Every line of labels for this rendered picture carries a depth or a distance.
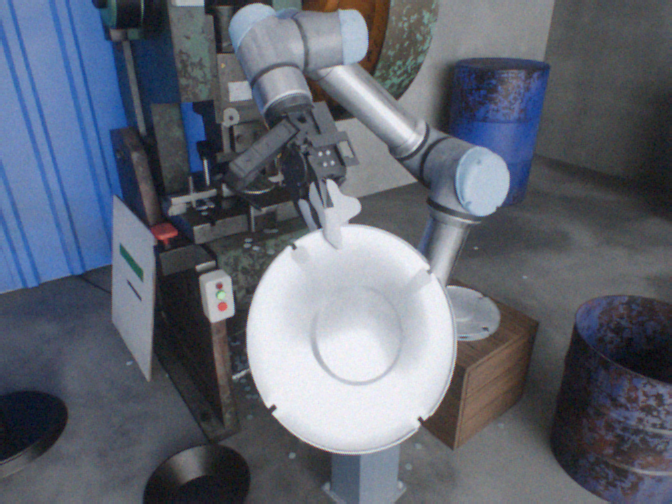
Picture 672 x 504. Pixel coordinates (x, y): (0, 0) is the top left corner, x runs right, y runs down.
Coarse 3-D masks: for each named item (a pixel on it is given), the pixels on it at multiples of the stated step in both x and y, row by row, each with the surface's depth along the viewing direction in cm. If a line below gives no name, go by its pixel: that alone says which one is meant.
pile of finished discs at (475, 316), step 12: (456, 288) 185; (456, 300) 177; (468, 300) 178; (480, 300) 178; (492, 300) 177; (456, 312) 170; (468, 312) 170; (480, 312) 171; (492, 312) 171; (456, 324) 165; (468, 324) 165; (480, 324) 165; (492, 324) 165; (456, 336) 160; (468, 336) 160; (480, 336) 162
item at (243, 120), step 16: (224, 48) 148; (224, 64) 145; (240, 64) 148; (224, 80) 147; (240, 80) 150; (224, 96) 149; (240, 96) 151; (224, 112) 149; (240, 112) 153; (256, 112) 157; (208, 128) 160; (224, 128) 153; (240, 128) 152; (256, 128) 155; (208, 144) 163; (224, 144) 155; (240, 144) 154
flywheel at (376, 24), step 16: (304, 0) 174; (320, 0) 161; (336, 0) 159; (352, 0) 154; (368, 0) 148; (384, 0) 138; (368, 16) 150; (384, 16) 140; (368, 32) 152; (384, 32) 142; (368, 48) 149; (368, 64) 151; (320, 96) 176
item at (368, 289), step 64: (320, 256) 66; (384, 256) 69; (256, 320) 61; (320, 320) 64; (384, 320) 67; (448, 320) 71; (256, 384) 60; (320, 384) 63; (384, 384) 66; (448, 384) 68; (320, 448) 61; (384, 448) 64
